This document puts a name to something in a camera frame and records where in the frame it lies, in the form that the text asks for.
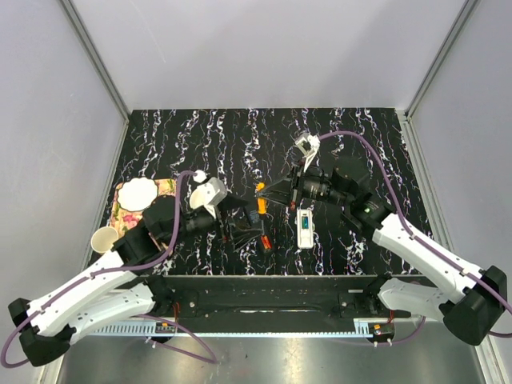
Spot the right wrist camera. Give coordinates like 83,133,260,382
294,132,320,170

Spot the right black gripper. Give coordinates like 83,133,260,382
258,158,351,210

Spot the purple cable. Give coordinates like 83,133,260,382
318,130,512,339
0,170,197,368

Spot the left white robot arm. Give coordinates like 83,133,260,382
8,194,265,366

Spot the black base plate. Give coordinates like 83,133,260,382
124,275,390,319

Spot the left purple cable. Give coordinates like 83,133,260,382
0,170,197,368

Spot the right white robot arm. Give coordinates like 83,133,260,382
257,158,507,346

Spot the yellow mug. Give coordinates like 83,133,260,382
90,226,119,254

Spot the white scalloped bowl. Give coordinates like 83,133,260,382
118,178,158,212

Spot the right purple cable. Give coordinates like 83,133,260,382
318,130,512,339

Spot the beige ceramic bowl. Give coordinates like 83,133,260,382
189,186,210,210

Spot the white remote control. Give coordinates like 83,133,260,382
296,209,314,249

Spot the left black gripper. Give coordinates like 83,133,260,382
164,192,264,251

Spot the slotted cable duct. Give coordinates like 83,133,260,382
91,318,394,338

